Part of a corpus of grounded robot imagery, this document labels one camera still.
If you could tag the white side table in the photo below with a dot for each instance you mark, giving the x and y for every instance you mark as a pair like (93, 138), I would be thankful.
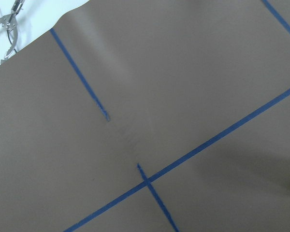
(33, 14)

